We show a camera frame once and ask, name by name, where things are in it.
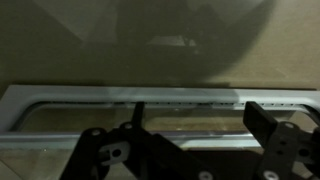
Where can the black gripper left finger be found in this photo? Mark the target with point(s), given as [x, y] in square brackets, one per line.
[150, 150]

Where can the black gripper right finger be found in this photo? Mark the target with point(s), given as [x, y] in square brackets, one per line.
[260, 123]

